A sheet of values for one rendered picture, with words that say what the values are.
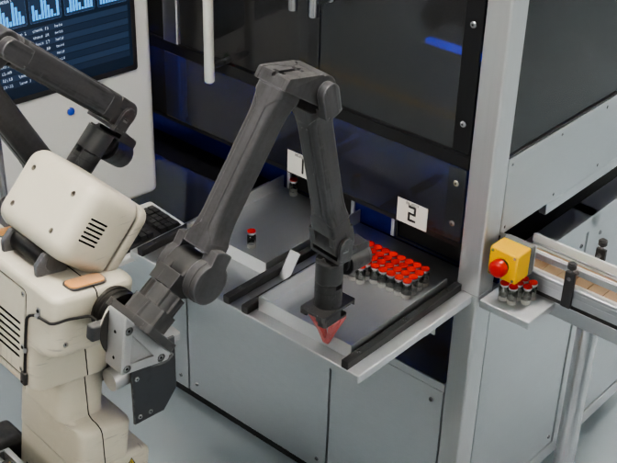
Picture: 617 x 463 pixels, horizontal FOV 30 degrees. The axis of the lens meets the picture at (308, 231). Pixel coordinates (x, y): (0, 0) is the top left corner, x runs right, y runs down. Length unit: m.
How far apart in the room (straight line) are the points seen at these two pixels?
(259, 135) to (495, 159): 0.67
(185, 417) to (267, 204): 0.94
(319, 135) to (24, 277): 0.57
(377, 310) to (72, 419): 0.73
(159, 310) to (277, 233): 0.90
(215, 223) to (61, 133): 1.02
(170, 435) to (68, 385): 1.41
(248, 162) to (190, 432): 1.74
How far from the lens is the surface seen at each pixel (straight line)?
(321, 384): 3.10
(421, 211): 2.60
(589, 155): 2.85
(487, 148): 2.43
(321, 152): 2.07
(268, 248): 2.73
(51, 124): 2.88
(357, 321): 2.49
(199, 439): 3.53
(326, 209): 2.16
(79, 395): 2.19
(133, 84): 2.98
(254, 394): 3.33
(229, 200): 1.94
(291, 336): 2.44
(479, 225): 2.52
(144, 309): 1.94
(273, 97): 1.92
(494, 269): 2.49
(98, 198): 1.96
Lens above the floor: 2.32
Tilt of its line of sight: 31 degrees down
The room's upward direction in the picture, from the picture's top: 2 degrees clockwise
